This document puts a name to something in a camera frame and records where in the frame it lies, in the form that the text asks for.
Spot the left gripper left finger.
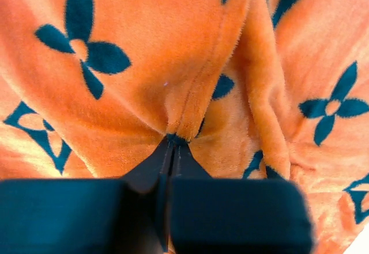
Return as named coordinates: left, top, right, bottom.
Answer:
left=1, top=139, right=173, bottom=253

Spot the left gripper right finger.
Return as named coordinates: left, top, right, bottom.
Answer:
left=170, top=145, right=313, bottom=253

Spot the orange patterned pillowcase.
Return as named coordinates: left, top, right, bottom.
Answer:
left=1, top=0, right=368, bottom=253

